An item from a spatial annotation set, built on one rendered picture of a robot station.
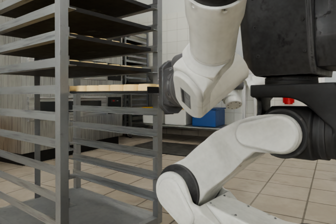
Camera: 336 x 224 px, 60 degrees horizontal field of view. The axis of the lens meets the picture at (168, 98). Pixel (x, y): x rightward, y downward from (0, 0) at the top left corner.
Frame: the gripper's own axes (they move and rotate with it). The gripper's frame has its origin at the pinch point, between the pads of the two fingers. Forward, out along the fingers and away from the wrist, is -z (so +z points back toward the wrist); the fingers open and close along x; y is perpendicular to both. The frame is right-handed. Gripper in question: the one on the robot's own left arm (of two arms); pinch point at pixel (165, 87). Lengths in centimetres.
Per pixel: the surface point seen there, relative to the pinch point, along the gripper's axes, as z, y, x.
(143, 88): -4.9, 4.3, 0.0
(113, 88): -15.1, 10.3, 0.0
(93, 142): -89, 8, -27
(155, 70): -51, -14, 9
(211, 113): -290, -171, -28
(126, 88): -10.3, 7.6, 0.1
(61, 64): -27.7, 24.1, 7.7
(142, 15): -452, -118, 144
